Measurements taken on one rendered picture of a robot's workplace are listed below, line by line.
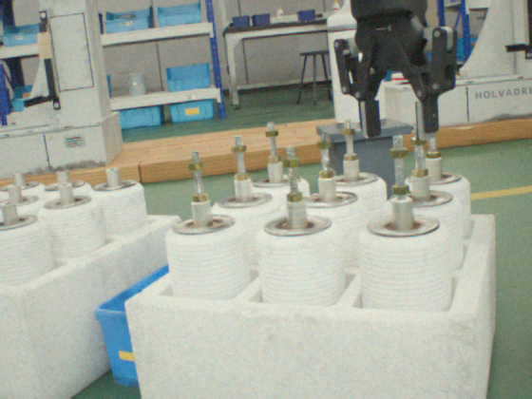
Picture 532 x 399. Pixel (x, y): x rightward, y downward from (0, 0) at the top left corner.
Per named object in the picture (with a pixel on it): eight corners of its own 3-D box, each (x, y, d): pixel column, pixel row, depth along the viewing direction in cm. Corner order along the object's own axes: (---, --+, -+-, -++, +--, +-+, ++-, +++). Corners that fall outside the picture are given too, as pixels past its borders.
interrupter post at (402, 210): (390, 227, 66) (389, 197, 65) (412, 225, 65) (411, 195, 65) (392, 234, 63) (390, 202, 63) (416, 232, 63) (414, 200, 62)
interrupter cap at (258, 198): (237, 196, 90) (237, 191, 89) (283, 198, 85) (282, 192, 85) (205, 209, 83) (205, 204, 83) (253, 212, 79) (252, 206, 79)
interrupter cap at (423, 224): (365, 222, 69) (364, 217, 68) (433, 218, 68) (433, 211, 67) (369, 243, 61) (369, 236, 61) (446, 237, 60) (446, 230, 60)
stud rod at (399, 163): (395, 209, 64) (390, 137, 62) (399, 206, 65) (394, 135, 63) (404, 209, 63) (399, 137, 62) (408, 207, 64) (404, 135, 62)
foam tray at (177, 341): (266, 312, 110) (256, 214, 106) (495, 325, 94) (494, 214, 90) (146, 434, 76) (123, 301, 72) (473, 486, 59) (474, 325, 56)
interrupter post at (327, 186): (328, 206, 78) (325, 180, 77) (315, 203, 80) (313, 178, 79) (342, 201, 79) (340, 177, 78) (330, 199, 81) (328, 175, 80)
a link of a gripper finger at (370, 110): (378, 100, 64) (381, 135, 65) (373, 100, 65) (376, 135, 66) (365, 102, 63) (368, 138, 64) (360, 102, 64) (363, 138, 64)
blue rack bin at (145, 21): (114, 37, 546) (111, 13, 542) (156, 31, 547) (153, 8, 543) (104, 34, 497) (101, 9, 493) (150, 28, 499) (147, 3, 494)
